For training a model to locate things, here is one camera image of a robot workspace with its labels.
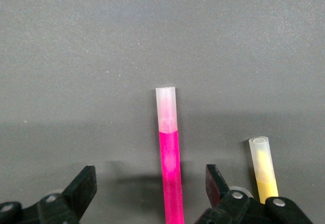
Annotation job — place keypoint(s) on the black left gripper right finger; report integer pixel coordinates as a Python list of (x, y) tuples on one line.
[(223, 206)]

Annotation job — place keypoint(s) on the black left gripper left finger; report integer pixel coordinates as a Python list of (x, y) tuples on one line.
[(76, 198)]

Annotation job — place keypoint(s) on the pink marker with clear cap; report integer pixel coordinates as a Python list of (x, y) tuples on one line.
[(171, 170)]

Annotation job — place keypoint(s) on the yellow marker with clear cap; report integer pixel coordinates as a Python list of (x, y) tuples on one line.
[(265, 180)]

